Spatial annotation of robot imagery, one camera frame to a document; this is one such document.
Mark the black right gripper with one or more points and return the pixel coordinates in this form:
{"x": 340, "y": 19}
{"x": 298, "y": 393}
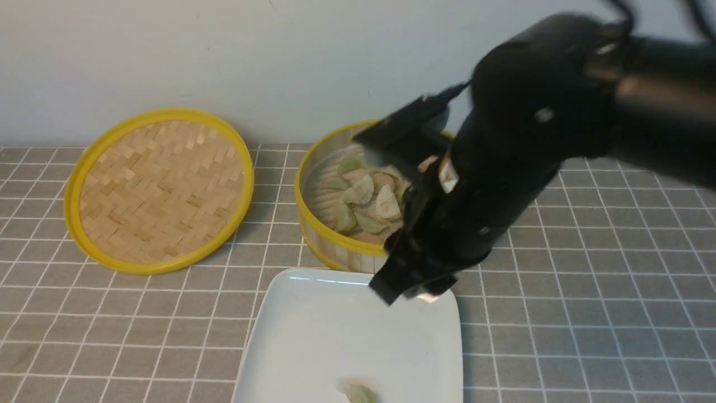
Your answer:
{"x": 535, "y": 104}

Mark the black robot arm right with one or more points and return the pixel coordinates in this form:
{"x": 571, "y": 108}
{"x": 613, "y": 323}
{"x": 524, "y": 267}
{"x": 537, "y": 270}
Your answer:
{"x": 663, "y": 104}

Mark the white square ceramic plate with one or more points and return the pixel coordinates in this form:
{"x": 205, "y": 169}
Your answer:
{"x": 317, "y": 329}

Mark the pink dumpling front edge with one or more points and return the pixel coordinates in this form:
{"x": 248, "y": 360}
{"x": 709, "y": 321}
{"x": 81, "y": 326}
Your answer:
{"x": 367, "y": 237}

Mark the white dumpling centre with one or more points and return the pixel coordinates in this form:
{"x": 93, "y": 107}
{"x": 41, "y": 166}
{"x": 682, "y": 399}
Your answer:
{"x": 386, "y": 205}

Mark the bamboo steamer basket yellow rim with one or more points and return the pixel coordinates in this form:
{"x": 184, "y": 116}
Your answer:
{"x": 338, "y": 250}

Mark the pale green dumpling centre left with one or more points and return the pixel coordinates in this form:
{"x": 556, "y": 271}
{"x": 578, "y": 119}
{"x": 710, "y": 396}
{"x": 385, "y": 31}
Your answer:
{"x": 361, "y": 192}

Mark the pink dumpling centre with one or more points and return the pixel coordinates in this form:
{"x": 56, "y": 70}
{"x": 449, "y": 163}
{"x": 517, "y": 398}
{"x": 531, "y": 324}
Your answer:
{"x": 384, "y": 182}

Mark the small green dumpling far left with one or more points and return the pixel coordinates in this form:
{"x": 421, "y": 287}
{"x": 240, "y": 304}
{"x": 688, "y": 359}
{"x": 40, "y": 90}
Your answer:
{"x": 335, "y": 183}

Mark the grey checked tablecloth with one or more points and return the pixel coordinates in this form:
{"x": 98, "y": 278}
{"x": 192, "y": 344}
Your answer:
{"x": 602, "y": 291}

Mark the bamboo steamer lid yellow rim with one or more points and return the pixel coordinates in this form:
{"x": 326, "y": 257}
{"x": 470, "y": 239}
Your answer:
{"x": 159, "y": 191}

